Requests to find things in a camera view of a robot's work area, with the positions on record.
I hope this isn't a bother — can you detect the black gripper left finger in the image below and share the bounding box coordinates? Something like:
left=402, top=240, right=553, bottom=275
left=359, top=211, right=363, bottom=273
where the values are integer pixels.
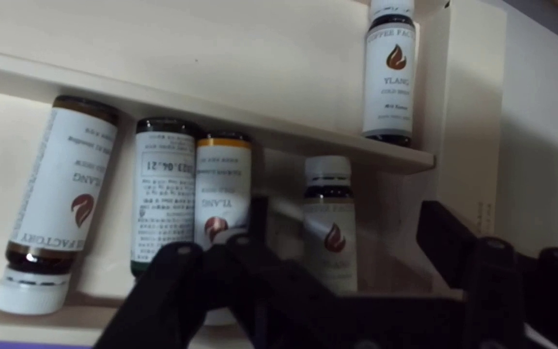
left=94, top=193, right=373, bottom=349

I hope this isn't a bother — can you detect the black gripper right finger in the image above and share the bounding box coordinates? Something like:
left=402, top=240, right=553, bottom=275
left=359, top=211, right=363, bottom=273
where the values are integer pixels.
left=369, top=197, right=558, bottom=349

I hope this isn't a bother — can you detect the small brown bottle white label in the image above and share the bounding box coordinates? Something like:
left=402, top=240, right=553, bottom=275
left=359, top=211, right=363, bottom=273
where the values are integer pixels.
left=192, top=129, right=256, bottom=329
left=301, top=152, right=361, bottom=296
left=128, top=116, right=206, bottom=280
left=361, top=0, right=419, bottom=147
left=0, top=92, right=123, bottom=317

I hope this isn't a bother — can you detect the purple paper sheet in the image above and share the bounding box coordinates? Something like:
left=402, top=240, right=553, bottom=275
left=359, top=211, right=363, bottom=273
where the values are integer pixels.
left=0, top=337, right=97, bottom=349

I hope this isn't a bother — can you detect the wooden tray with divider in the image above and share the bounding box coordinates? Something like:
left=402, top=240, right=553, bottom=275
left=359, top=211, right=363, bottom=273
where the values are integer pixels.
left=0, top=0, right=512, bottom=349

